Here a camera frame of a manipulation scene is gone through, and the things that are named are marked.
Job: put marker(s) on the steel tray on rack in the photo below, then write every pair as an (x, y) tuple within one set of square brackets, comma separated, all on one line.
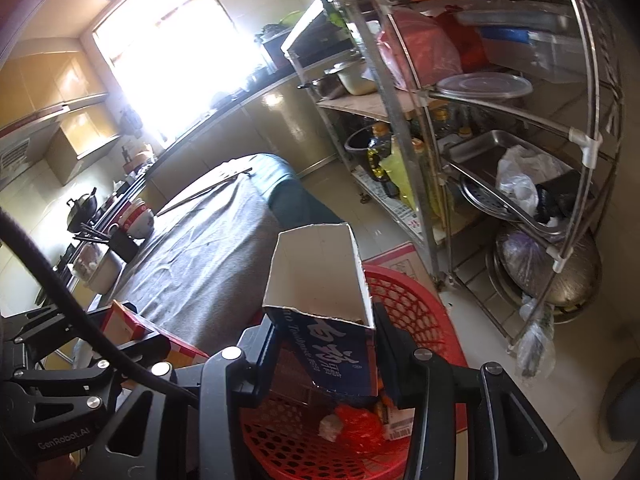
[(529, 184)]

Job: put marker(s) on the white red bowl stack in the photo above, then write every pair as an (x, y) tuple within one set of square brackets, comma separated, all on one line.
[(137, 220)]

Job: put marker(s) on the white stacked bowls with bag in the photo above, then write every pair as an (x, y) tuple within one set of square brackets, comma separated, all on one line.
[(98, 267)]

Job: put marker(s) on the yellow upper cabinets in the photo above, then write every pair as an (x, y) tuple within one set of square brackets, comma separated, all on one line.
[(48, 71)]

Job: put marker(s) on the black wok with lid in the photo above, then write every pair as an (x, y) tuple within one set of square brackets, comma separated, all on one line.
[(81, 211)]

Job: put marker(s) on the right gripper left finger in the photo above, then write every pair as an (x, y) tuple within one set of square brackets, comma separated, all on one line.
[(235, 378)]

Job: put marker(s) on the range hood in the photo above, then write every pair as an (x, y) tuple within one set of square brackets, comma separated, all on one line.
[(24, 142)]

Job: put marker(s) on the red plastic trash basket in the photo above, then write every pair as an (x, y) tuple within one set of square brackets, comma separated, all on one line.
[(300, 431)]

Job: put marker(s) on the long bamboo stick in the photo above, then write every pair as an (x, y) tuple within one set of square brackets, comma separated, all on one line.
[(203, 191)]

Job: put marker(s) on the black chopstick holder cup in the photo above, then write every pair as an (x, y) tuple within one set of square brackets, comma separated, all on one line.
[(117, 241)]

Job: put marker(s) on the metal storage rack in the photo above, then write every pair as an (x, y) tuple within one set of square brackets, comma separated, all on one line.
[(541, 69)]

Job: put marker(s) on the grey tablecloth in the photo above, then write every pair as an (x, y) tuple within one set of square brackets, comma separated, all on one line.
[(202, 273)]

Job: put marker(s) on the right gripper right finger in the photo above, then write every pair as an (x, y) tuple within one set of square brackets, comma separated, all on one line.
[(418, 378)]

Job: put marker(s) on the steel pot on rack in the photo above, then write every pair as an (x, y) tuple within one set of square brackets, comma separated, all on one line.
[(351, 74)]

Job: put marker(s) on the orange white medicine box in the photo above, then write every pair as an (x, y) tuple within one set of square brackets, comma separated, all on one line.
[(121, 325)]

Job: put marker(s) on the blue toothpaste box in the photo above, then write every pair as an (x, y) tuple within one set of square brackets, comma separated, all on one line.
[(318, 298)]

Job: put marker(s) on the microwave oven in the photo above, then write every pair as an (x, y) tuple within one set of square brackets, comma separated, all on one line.
[(315, 44)]

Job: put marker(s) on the red plastic bag on rack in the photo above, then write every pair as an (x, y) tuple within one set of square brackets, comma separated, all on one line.
[(433, 54)]

